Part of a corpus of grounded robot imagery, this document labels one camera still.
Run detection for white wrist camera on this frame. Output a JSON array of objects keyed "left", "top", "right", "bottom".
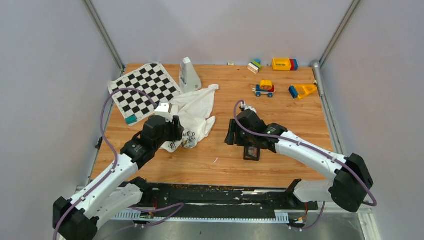
[
  {"left": 154, "top": 101, "right": 173, "bottom": 122},
  {"left": 239, "top": 103, "right": 257, "bottom": 113}
]

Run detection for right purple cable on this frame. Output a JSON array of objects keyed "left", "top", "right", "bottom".
[{"left": 233, "top": 99, "right": 378, "bottom": 232}]

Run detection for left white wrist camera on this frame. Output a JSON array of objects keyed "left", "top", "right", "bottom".
[{"left": 154, "top": 101, "right": 173, "bottom": 122}]

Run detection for grey metal pipe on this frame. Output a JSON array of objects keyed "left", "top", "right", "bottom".
[{"left": 310, "top": 60, "right": 325, "bottom": 97}]

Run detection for toy car with yellow top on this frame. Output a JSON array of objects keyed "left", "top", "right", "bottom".
[{"left": 252, "top": 79, "right": 276, "bottom": 98}]

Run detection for white printed garment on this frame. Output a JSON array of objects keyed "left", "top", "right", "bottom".
[{"left": 160, "top": 84, "right": 220, "bottom": 153}]

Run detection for white cone-shaped box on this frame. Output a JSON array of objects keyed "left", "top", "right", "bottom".
[{"left": 179, "top": 57, "right": 202, "bottom": 94}]

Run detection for black square frame box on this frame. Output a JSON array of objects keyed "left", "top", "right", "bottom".
[{"left": 243, "top": 146, "right": 261, "bottom": 161}]

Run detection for teal small block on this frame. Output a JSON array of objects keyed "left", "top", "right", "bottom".
[{"left": 125, "top": 115, "right": 138, "bottom": 126}]

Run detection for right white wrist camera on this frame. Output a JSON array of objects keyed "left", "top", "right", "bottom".
[{"left": 239, "top": 103, "right": 257, "bottom": 113}]

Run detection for white green blue blocks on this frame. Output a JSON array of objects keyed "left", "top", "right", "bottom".
[{"left": 247, "top": 58, "right": 262, "bottom": 74}]

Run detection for yellow blue toy scoop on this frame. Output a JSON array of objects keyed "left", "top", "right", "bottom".
[{"left": 288, "top": 84, "right": 318, "bottom": 100}]

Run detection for black white checkerboard sheet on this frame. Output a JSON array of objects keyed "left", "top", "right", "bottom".
[{"left": 107, "top": 63, "right": 183, "bottom": 123}]

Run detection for small round brooch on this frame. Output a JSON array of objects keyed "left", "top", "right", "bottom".
[{"left": 248, "top": 148, "right": 257, "bottom": 157}]

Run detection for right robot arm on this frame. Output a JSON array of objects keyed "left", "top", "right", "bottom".
[{"left": 224, "top": 109, "right": 377, "bottom": 213}]

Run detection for yellow red blue block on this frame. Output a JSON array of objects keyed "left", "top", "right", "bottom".
[{"left": 272, "top": 58, "right": 299, "bottom": 71}]

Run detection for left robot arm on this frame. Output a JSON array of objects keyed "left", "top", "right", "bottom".
[{"left": 52, "top": 115, "right": 184, "bottom": 240}]

